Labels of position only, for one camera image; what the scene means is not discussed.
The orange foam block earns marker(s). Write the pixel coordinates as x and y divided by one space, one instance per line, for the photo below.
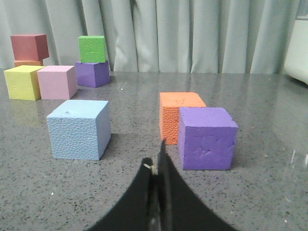
28 62
170 102

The purple foam block far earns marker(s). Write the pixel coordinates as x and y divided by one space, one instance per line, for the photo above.
92 74

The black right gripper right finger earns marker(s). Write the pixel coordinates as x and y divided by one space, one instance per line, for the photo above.
180 208

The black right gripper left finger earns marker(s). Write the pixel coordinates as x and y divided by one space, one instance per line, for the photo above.
130 212

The pink foam block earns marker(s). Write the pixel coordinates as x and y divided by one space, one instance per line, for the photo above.
57 82

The light blue textured foam block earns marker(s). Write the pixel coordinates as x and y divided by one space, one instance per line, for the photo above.
79 129

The purple foam block near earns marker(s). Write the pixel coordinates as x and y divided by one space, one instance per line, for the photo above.
207 138

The white appliance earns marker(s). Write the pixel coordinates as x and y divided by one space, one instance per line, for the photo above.
296 61

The orange foam block far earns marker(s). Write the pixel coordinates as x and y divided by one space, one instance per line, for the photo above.
28 62

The green foam block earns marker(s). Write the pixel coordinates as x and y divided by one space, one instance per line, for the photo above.
92 49

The yellow foam block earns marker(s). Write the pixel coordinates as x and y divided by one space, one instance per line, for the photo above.
22 82

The orange foam block near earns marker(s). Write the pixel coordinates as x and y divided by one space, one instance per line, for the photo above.
170 102

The grey curtain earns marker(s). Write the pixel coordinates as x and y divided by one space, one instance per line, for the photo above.
186 36

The red foam block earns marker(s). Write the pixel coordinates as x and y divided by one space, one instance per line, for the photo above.
30 47

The purple foam block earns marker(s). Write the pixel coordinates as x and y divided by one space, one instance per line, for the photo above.
207 138
92 74

